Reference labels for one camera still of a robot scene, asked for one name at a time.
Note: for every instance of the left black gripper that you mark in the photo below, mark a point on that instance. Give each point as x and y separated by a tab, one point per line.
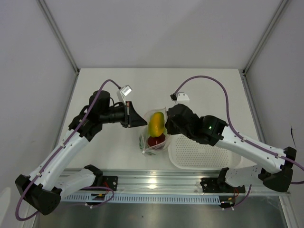
132	118

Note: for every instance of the yellow orange mango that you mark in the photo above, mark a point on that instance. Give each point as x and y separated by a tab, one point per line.
156	124

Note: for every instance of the green lettuce leaf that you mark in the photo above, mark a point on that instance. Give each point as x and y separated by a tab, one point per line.
145	148

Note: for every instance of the clear pink zip top bag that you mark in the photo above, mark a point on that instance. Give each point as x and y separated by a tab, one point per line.
144	129

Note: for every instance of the red apple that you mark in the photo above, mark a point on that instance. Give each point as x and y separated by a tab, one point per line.
157	142

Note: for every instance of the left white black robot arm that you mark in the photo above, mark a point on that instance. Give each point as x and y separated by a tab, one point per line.
42	188

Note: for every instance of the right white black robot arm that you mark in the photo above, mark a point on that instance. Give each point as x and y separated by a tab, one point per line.
273	166

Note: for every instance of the white perforated plastic basket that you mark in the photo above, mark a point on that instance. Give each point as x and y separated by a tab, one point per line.
189	155

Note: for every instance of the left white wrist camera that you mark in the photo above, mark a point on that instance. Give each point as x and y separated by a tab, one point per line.
123	92

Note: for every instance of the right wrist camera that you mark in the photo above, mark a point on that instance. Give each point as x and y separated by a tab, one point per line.
180	98

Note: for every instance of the aluminium mounting rail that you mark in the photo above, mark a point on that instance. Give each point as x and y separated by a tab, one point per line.
160	182

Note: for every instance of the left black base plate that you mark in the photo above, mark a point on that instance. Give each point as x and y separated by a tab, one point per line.
109	183

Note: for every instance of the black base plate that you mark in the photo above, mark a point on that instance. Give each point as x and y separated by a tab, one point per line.
213	185
109	183

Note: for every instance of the white slotted cable duct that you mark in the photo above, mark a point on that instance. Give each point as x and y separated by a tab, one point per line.
197	199

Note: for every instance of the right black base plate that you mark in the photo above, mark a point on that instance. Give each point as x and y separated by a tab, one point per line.
213	185

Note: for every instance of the left aluminium frame post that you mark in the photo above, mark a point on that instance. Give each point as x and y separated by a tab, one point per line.
57	34

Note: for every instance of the aluminium frame post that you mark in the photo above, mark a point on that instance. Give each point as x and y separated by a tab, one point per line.
271	25
57	34

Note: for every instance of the right aluminium frame post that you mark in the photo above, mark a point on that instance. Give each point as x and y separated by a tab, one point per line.
271	25

